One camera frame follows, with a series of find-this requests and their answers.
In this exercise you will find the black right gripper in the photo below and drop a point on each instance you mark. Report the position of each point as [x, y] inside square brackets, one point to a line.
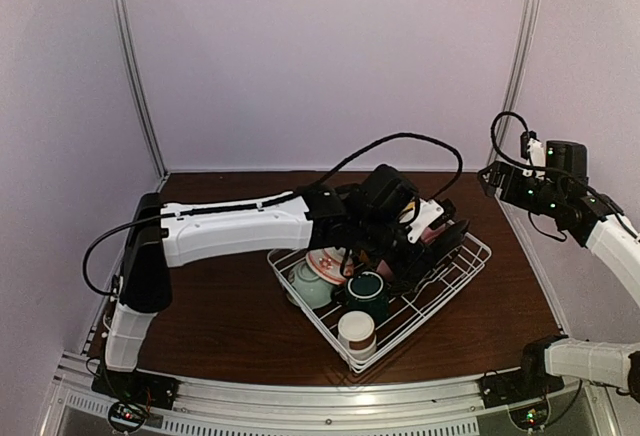
[500, 169]

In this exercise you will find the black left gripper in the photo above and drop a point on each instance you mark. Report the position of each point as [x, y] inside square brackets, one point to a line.
[409, 264]

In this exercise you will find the black rimmed white plate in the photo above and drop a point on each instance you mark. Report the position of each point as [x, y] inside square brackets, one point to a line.
[446, 247]

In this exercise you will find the plain pink plate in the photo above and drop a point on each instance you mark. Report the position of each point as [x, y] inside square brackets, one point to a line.
[429, 235]

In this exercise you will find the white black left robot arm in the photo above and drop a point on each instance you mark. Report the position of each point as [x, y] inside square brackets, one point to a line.
[384, 216]

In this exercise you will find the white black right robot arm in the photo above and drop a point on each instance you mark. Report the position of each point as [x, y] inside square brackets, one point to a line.
[552, 181]

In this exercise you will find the dark green mug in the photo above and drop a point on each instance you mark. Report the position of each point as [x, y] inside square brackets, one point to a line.
[366, 292]

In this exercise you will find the pink white floral bowl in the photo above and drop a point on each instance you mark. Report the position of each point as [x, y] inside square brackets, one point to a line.
[331, 264]

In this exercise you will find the pale green bowl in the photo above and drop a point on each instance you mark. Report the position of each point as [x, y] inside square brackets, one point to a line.
[312, 289]

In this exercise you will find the white brown cup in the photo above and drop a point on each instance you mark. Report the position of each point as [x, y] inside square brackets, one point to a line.
[357, 334]

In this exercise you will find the right circuit board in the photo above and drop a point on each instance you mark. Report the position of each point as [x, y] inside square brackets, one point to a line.
[529, 418]

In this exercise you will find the circuit board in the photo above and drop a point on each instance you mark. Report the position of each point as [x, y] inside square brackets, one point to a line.
[529, 418]
[126, 418]

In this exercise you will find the left circuit board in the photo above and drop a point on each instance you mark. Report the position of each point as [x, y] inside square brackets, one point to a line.
[126, 418]

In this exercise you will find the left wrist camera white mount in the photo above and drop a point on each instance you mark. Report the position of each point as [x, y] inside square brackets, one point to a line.
[417, 216]

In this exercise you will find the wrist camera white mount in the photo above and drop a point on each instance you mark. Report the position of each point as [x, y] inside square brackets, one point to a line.
[417, 216]
[533, 152]

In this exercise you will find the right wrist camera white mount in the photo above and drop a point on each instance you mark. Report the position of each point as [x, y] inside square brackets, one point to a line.
[533, 152]

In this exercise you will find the white wire dish rack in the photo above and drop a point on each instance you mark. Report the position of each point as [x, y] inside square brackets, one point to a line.
[407, 313]

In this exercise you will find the right aluminium frame post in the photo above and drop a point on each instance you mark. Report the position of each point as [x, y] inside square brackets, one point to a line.
[526, 31]

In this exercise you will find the aluminium frame post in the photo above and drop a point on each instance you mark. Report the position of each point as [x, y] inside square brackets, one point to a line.
[136, 86]
[526, 31]

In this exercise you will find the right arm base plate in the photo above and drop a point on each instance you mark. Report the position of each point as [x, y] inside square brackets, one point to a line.
[511, 387]

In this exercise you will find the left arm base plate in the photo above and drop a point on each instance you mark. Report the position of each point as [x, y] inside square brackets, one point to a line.
[141, 388]

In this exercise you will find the front aluminium rail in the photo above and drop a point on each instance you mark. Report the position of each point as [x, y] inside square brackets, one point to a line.
[208, 407]

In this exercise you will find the left aluminium frame post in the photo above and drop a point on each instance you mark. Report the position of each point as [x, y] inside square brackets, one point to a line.
[136, 86]

